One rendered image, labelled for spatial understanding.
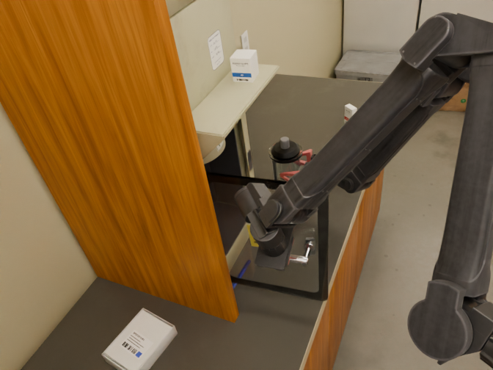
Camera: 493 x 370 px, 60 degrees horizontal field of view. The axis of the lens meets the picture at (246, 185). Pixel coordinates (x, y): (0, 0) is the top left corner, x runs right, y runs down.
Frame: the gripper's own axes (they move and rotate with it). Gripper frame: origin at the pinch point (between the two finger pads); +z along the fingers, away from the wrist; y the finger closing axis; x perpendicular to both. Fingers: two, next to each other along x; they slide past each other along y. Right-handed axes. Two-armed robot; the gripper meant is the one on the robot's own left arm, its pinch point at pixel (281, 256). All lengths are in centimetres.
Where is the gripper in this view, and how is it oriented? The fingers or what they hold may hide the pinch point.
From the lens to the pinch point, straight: 100.9
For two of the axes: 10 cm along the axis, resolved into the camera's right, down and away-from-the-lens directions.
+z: 2.4, 4.3, 8.7
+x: 9.4, 1.3, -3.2
